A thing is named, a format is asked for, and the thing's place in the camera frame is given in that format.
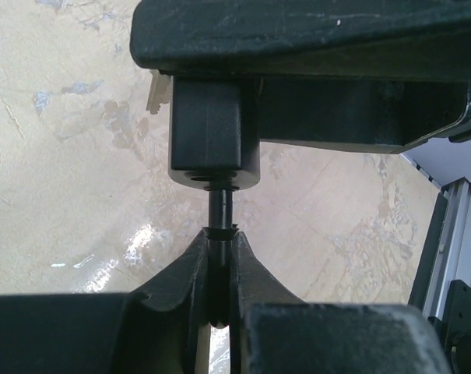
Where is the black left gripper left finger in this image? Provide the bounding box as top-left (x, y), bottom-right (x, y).
top-left (0, 233), bottom-right (210, 373)

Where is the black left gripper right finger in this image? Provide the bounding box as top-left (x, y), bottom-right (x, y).
top-left (230, 232), bottom-right (451, 373)

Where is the aluminium frame rail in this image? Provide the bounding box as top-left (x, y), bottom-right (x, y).
top-left (407, 158), bottom-right (471, 320)

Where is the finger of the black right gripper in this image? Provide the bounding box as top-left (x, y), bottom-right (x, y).
top-left (130, 1), bottom-right (471, 82)
top-left (257, 78), bottom-right (469, 154)

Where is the black padlock with keys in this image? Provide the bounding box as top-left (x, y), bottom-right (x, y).
top-left (168, 77), bottom-right (260, 328)

